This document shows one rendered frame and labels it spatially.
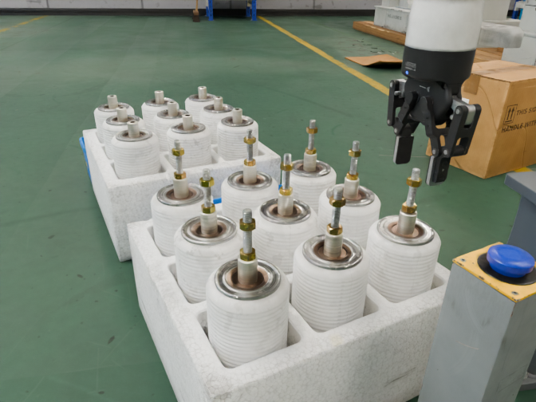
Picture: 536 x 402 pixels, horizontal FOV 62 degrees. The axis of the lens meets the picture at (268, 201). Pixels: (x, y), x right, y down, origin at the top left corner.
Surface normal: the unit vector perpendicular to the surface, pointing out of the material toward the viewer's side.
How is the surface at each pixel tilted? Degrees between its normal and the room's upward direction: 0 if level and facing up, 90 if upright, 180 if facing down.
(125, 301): 0
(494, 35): 90
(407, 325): 90
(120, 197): 90
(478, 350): 90
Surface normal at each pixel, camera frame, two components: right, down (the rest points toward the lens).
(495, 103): -0.88, 0.21
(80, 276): 0.02, -0.89
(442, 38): -0.28, 0.45
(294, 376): 0.47, 0.41
